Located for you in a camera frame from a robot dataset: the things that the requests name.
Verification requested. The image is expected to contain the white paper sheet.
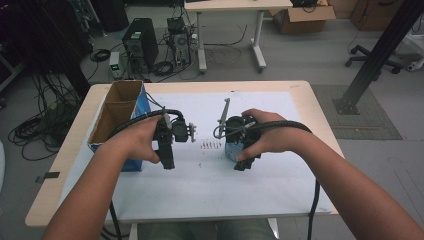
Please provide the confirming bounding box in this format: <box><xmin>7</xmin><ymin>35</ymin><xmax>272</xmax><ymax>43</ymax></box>
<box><xmin>58</xmin><ymin>91</ymin><xmax>333</xmax><ymax>223</ymax></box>

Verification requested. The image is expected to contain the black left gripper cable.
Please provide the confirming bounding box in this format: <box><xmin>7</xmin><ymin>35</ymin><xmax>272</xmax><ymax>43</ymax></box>
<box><xmin>107</xmin><ymin>109</ymin><xmax>186</xmax><ymax>240</ymax></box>

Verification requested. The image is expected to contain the grey power supply unit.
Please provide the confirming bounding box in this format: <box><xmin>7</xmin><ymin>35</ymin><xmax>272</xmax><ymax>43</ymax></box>
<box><xmin>108</xmin><ymin>51</ymin><xmax>122</xmax><ymax>81</ymax></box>

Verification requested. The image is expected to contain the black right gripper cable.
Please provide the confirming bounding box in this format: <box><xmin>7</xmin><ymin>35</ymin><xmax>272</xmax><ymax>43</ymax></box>
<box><xmin>246</xmin><ymin>119</ymin><xmax>322</xmax><ymax>240</ymax></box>

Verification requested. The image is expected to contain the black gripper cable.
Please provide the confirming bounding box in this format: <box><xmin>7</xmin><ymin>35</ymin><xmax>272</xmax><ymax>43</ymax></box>
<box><xmin>107</xmin><ymin>109</ymin><xmax>186</xmax><ymax>240</ymax></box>
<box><xmin>246</xmin><ymin>119</ymin><xmax>322</xmax><ymax>240</ymax></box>

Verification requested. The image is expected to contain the white desk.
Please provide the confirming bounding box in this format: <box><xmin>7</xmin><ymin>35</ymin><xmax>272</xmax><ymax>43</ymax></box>
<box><xmin>183</xmin><ymin>0</ymin><xmax>294</xmax><ymax>74</ymax></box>

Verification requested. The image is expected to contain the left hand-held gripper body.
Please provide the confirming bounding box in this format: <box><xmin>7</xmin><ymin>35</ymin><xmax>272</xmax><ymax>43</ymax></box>
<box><xmin>153</xmin><ymin>113</ymin><xmax>192</xmax><ymax>171</ymax></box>

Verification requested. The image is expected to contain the row of small dark pins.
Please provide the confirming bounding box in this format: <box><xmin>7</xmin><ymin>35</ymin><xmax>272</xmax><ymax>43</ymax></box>
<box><xmin>199</xmin><ymin>139</ymin><xmax>223</xmax><ymax>150</ymax></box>

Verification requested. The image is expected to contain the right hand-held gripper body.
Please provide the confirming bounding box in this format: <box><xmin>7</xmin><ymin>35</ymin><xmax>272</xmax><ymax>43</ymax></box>
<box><xmin>213</xmin><ymin>114</ymin><xmax>264</xmax><ymax>173</ymax></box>

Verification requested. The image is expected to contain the person's left hand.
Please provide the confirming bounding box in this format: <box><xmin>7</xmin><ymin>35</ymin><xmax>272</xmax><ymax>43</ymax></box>
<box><xmin>106</xmin><ymin>114</ymin><xmax>168</xmax><ymax>165</ymax></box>

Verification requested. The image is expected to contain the person's right hand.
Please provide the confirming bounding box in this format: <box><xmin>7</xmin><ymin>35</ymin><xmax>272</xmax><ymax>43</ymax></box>
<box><xmin>236</xmin><ymin>108</ymin><xmax>304</xmax><ymax>163</ymax></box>

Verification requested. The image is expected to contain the black tape strip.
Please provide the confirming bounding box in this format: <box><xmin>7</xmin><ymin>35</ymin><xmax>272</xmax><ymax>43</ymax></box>
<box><xmin>34</xmin><ymin>171</ymin><xmax>61</xmax><ymax>184</ymax></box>

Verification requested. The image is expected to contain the grey floor mat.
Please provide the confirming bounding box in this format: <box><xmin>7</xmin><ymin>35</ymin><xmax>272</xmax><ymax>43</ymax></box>
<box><xmin>311</xmin><ymin>84</ymin><xmax>404</xmax><ymax>141</ymax></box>

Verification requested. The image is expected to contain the closed brown cardboard box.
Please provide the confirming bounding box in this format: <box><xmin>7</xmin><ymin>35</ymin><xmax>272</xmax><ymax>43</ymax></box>
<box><xmin>349</xmin><ymin>0</ymin><xmax>406</xmax><ymax>33</ymax></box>

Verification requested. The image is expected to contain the coiled black cable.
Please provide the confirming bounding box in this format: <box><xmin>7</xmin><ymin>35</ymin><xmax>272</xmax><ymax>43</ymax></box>
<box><xmin>152</xmin><ymin>60</ymin><xmax>175</xmax><ymax>77</ymax></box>
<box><xmin>89</xmin><ymin>48</ymin><xmax>112</xmax><ymax>63</ymax></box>

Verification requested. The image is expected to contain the blue cardboard box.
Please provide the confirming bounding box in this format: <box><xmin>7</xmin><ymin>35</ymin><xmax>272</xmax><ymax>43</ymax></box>
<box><xmin>87</xmin><ymin>79</ymin><xmax>152</xmax><ymax>173</ymax></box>

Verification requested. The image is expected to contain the open brown cardboard box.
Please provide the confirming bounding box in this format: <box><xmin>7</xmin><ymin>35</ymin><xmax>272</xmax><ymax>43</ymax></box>
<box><xmin>267</xmin><ymin>4</ymin><xmax>337</xmax><ymax>35</ymax></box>

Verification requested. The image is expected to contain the black computer tower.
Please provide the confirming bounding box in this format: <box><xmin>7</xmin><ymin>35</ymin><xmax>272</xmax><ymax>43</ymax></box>
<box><xmin>121</xmin><ymin>17</ymin><xmax>160</xmax><ymax>73</ymax></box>

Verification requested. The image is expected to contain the bundle of black floor cables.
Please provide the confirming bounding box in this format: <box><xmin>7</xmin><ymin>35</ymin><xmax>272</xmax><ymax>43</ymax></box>
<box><xmin>7</xmin><ymin>71</ymin><xmax>84</xmax><ymax>162</ymax></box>

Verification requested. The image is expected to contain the open computer case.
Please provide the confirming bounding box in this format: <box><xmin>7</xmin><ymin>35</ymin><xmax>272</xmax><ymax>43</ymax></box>
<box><xmin>166</xmin><ymin>16</ymin><xmax>193</xmax><ymax>68</ymax></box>

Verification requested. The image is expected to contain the black office chair base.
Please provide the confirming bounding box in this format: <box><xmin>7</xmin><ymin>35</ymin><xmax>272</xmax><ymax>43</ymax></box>
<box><xmin>344</xmin><ymin>44</ymin><xmax>405</xmax><ymax>75</ymax></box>

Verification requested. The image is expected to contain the black metal post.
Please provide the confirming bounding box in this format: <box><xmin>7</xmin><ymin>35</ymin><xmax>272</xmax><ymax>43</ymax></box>
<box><xmin>332</xmin><ymin>0</ymin><xmax>424</xmax><ymax>116</ymax></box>

